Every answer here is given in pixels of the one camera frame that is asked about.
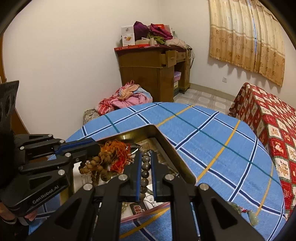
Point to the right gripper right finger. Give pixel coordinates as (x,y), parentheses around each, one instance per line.
(198,212)

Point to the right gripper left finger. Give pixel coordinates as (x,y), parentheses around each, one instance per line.
(93,212)

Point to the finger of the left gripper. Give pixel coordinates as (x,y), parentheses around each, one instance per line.
(84,152)
(66,147)

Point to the jade pendant with red cord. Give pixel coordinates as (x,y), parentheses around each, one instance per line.
(254,221)

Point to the pink metal jewelry tin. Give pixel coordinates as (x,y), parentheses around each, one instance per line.
(119,150)

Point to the green jade bangle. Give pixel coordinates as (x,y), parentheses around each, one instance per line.
(235,207)

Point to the blue plaid tablecloth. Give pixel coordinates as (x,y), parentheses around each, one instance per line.
(220,151)

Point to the pile of clothes on floor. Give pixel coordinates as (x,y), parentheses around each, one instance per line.
(130,94)

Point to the red patchwork bed cover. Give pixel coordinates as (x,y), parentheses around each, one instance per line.
(273,122)

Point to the brown wooden desk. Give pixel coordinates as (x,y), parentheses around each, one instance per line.
(153,68)

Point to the white product box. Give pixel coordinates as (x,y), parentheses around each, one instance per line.
(127,34)

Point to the clothes heap on desk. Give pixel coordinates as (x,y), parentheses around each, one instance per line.
(144,33)

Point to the beige patterned window curtain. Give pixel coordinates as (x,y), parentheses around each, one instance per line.
(246,34)

